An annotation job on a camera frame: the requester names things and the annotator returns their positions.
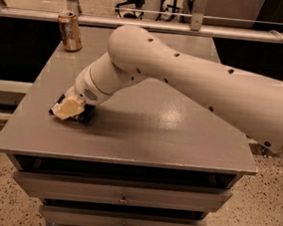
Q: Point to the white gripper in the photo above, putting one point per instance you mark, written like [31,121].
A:
[85,88]

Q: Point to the blue rxbar blueberry wrapper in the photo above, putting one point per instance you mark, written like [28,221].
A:
[83,117]

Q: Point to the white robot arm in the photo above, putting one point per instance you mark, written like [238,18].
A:
[249,102]

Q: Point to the top grey drawer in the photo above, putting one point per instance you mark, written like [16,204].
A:
[60,187]

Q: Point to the grey drawer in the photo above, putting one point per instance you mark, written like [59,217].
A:
[60,187]
[82,217]

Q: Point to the orange soda can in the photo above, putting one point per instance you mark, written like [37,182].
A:
[70,31]

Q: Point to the grey drawer cabinet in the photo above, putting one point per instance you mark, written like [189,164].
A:
[148,133]

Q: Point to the metal guard railing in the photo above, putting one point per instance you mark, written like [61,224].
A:
[253,20]

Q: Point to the black office chair base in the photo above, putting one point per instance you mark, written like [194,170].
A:
[130,4]

